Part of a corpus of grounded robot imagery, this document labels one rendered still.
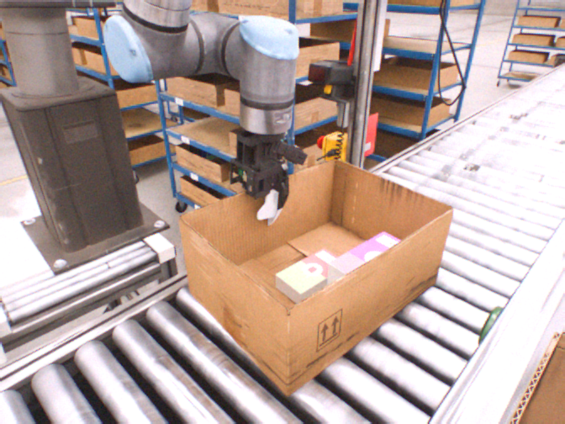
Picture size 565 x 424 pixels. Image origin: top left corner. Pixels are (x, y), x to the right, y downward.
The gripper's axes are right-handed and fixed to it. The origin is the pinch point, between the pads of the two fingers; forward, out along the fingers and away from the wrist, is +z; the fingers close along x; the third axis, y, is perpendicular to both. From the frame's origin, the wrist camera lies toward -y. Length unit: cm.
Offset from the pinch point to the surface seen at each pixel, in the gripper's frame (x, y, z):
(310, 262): 12.6, 0.3, 4.1
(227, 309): 12.4, 21.1, 1.9
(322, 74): -12.4, -28.7, -21.3
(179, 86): -126, -63, 18
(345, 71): -10.9, -36.2, -21.2
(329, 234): 6.7, -13.8, 7.9
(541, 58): -70, -539, 51
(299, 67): -54, -69, -8
